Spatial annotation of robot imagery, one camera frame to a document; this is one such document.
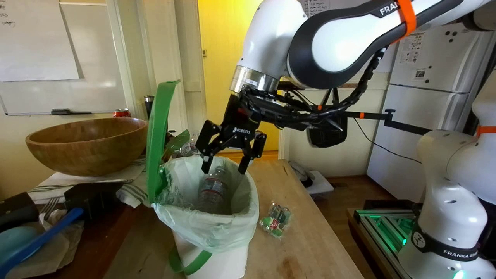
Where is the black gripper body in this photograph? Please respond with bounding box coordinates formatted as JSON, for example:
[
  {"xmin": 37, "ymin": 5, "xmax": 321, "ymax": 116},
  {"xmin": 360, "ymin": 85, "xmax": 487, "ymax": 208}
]
[{"xmin": 220, "ymin": 93, "xmax": 261, "ymax": 143}]

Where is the clear plastic bottle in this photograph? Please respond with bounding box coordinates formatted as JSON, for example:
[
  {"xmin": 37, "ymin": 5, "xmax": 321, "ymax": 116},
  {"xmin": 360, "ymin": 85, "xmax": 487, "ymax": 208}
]
[{"xmin": 197, "ymin": 166, "xmax": 234, "ymax": 215}]

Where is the white compost trash can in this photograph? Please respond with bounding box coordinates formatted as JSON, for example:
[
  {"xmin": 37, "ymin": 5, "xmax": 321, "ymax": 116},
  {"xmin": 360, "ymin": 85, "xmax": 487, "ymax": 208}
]
[{"xmin": 168, "ymin": 153, "xmax": 261, "ymax": 279}]

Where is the green trash can lid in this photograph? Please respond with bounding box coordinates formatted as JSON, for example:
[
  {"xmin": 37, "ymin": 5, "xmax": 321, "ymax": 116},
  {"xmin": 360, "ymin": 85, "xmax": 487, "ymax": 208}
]
[{"xmin": 144, "ymin": 79, "xmax": 181, "ymax": 205}]

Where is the red soda can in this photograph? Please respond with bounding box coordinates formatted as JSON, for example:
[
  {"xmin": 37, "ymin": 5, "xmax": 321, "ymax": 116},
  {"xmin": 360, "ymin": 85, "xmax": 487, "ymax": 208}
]
[{"xmin": 112, "ymin": 107, "xmax": 133, "ymax": 121}]

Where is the green printed bag pack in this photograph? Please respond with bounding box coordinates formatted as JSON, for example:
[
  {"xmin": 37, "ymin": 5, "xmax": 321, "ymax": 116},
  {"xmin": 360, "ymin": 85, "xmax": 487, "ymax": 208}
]
[{"xmin": 163, "ymin": 129, "xmax": 194, "ymax": 163}]

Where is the white flat device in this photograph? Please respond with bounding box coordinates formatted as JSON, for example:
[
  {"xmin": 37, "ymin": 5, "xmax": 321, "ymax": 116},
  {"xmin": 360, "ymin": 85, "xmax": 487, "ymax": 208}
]
[{"xmin": 287, "ymin": 161, "xmax": 336, "ymax": 198}]

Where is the black tumbler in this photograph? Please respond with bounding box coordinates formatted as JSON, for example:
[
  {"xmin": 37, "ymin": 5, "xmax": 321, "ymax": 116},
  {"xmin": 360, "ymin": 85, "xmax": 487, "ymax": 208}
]
[{"xmin": 143, "ymin": 95, "xmax": 157, "ymax": 121}]

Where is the black hanging bag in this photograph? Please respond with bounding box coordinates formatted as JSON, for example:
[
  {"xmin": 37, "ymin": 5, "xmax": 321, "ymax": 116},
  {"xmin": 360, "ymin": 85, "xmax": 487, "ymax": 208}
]
[{"xmin": 305, "ymin": 113, "xmax": 349, "ymax": 149}]

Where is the striped white dish towel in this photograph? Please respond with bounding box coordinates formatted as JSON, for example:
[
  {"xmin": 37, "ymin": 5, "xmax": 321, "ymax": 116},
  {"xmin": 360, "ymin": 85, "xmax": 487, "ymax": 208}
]
[{"xmin": 28, "ymin": 158, "xmax": 174, "ymax": 209}]

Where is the large wooden bowl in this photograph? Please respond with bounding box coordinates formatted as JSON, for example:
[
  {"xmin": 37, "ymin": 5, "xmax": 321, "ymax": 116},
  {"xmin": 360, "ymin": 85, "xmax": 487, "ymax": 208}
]
[{"xmin": 25, "ymin": 116, "xmax": 150, "ymax": 178}]

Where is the black whiteboard marker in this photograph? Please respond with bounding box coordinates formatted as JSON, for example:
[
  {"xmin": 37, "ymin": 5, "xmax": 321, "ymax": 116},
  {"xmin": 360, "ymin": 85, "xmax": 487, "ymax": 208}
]
[{"xmin": 50, "ymin": 107, "xmax": 95, "ymax": 118}]

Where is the green lit robot control box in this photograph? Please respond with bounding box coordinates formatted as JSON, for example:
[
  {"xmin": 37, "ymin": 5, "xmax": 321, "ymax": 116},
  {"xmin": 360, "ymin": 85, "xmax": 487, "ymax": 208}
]
[{"xmin": 352, "ymin": 206, "xmax": 426, "ymax": 279}]

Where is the white whiteboard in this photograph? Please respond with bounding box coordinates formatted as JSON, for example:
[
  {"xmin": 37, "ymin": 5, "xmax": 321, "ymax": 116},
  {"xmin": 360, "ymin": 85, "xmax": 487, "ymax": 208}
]
[{"xmin": 0, "ymin": 0, "xmax": 129, "ymax": 118}]

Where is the white refrigerator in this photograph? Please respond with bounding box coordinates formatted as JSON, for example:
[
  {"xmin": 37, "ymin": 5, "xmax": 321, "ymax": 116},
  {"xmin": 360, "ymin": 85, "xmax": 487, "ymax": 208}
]
[{"xmin": 364, "ymin": 20, "xmax": 496, "ymax": 205}]

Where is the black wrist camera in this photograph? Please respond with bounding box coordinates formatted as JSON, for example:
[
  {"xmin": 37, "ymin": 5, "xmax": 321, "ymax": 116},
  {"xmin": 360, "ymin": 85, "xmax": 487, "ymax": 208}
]
[{"xmin": 254, "ymin": 91, "xmax": 316, "ymax": 132}]

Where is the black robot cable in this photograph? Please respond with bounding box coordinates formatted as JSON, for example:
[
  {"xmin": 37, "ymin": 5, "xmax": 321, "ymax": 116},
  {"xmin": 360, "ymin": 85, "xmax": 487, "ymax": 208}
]
[{"xmin": 316, "ymin": 47, "xmax": 388, "ymax": 118}]

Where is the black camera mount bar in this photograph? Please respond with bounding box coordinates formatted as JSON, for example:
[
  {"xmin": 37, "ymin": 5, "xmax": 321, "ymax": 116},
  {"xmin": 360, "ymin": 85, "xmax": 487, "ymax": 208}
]
[{"xmin": 338, "ymin": 107, "xmax": 434, "ymax": 138}]

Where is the blue handled brush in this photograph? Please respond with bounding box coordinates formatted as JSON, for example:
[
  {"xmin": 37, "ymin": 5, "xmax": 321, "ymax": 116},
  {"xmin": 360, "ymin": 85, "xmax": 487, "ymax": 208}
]
[{"xmin": 0, "ymin": 181, "xmax": 126, "ymax": 279}]

